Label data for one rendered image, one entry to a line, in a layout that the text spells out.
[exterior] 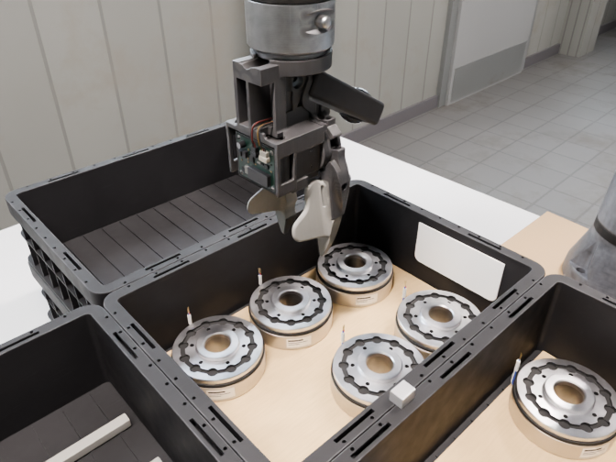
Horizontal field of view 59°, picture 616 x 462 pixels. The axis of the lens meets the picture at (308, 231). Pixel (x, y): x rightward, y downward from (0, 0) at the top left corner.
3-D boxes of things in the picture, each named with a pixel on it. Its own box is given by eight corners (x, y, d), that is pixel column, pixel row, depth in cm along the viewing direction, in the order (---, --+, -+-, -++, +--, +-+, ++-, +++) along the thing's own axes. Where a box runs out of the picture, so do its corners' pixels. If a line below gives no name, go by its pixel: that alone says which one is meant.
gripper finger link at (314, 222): (288, 273, 56) (271, 189, 52) (328, 248, 59) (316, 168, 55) (309, 281, 53) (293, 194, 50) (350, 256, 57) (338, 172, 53)
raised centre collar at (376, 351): (377, 343, 61) (377, 338, 61) (412, 367, 58) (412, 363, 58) (346, 366, 59) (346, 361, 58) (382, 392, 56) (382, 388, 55)
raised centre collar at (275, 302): (290, 283, 70) (290, 280, 70) (318, 301, 67) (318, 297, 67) (262, 302, 67) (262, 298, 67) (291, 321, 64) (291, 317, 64)
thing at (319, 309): (290, 269, 73) (290, 265, 73) (347, 302, 68) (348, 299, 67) (233, 305, 67) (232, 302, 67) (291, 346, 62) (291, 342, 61)
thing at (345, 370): (374, 323, 65) (374, 319, 64) (445, 370, 59) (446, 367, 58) (313, 368, 59) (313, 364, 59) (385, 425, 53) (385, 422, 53)
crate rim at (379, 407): (356, 191, 81) (357, 176, 80) (546, 285, 63) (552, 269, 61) (101, 315, 59) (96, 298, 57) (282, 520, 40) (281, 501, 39)
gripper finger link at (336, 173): (309, 214, 56) (295, 132, 52) (321, 208, 57) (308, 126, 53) (342, 223, 53) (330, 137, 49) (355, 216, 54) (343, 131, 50)
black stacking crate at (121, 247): (238, 178, 105) (234, 122, 98) (351, 243, 86) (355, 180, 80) (27, 263, 82) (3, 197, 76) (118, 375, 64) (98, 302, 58)
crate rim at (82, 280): (235, 131, 99) (234, 118, 98) (356, 191, 81) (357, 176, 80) (5, 208, 77) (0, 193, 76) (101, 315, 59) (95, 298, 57)
